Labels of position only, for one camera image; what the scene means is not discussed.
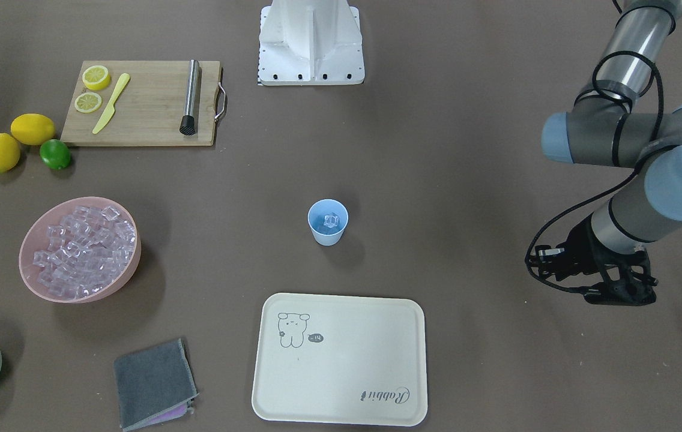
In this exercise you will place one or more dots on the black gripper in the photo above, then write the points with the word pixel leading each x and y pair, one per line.
pixel 582 248

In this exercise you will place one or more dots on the light blue plastic cup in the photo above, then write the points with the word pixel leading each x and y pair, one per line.
pixel 314 216

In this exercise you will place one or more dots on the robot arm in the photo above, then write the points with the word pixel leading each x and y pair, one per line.
pixel 619 119

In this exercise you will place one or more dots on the cream rabbit tray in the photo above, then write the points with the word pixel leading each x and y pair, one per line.
pixel 341 360

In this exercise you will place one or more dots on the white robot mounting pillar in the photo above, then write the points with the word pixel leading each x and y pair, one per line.
pixel 316 43

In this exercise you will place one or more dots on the steel muddler black tip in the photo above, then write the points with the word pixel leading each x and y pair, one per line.
pixel 189 121

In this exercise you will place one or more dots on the grey folded cloth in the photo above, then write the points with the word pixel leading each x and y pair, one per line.
pixel 155 385

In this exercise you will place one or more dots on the yellow plastic knife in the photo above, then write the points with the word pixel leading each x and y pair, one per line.
pixel 110 108

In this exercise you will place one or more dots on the wooden cutting board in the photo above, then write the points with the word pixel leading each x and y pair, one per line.
pixel 150 109

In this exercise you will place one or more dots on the lemon half slice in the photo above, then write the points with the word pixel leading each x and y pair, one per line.
pixel 88 102
pixel 96 77

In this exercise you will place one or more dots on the green lime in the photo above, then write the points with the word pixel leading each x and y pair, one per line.
pixel 55 154

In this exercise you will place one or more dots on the pink bowl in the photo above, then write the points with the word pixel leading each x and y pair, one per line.
pixel 80 288

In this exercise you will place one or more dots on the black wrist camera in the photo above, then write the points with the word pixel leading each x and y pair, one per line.
pixel 548 261

